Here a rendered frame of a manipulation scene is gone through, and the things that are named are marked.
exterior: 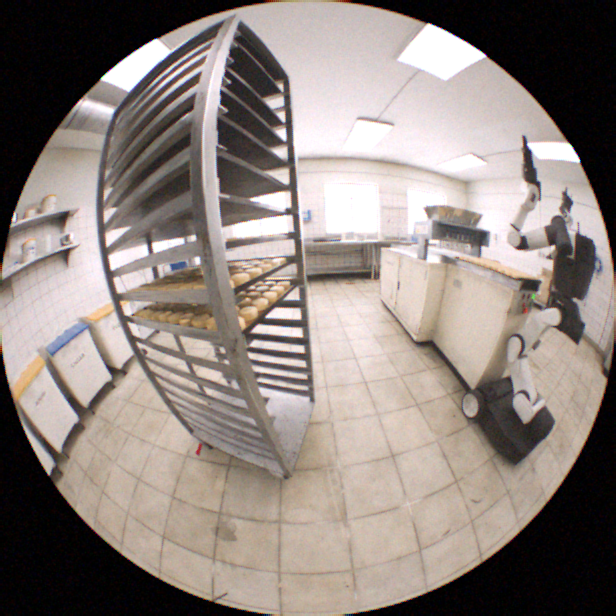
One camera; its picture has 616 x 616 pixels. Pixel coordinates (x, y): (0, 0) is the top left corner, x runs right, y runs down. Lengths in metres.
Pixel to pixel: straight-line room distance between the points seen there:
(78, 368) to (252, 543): 1.88
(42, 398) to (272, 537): 1.88
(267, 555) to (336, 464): 0.62
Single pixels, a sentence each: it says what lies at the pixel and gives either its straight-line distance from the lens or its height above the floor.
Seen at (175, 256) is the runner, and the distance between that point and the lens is 0.40.
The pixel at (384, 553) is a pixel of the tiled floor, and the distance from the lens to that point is 1.10.
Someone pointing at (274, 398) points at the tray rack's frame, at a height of 0.15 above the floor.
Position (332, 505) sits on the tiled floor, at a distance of 1.05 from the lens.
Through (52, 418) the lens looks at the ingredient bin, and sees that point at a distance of 2.17.
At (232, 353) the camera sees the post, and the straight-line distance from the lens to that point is 0.34.
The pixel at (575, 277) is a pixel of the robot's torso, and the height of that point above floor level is 1.03.
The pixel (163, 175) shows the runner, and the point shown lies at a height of 1.22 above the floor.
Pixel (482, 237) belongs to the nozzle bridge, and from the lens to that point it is 2.07.
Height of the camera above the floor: 1.05
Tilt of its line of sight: 23 degrees down
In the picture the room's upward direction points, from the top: 4 degrees counter-clockwise
